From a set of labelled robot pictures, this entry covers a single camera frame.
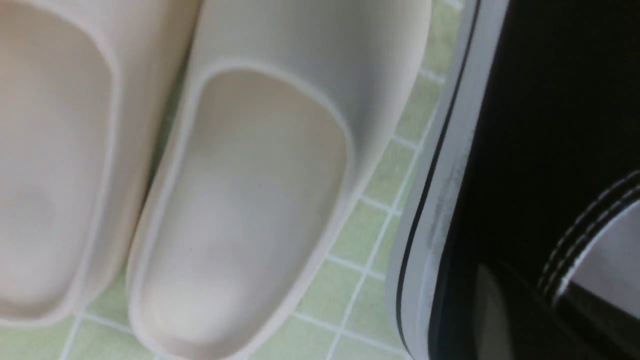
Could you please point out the black canvas sneaker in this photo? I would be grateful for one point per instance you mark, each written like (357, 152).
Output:
(520, 236)

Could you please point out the cream slide slipper right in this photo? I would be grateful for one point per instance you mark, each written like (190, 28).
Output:
(287, 107)

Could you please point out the cream slide slipper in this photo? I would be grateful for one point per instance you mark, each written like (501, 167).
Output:
(85, 86)
(287, 107)

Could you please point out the green checkered cloth mat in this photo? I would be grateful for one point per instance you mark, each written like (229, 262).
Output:
(342, 315)

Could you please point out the cream slide slipper left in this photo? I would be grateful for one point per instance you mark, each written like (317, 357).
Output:
(85, 86)

